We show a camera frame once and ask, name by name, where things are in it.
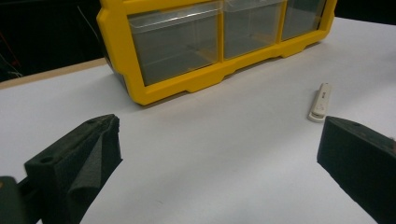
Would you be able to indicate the set of clear cabinet drawers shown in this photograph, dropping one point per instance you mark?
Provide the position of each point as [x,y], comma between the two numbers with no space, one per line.
[177,46]

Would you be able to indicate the yellow black drawer organizer cabinet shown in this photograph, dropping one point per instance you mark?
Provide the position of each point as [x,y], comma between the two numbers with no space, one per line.
[118,56]

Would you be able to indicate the white nail clipper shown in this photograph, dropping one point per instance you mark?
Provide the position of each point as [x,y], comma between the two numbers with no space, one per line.
[320,104]

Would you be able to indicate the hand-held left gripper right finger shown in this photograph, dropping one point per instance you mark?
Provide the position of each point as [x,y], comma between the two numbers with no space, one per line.
[361,161]

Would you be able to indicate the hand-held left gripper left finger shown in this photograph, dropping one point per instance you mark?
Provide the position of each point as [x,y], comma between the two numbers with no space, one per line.
[62,168]

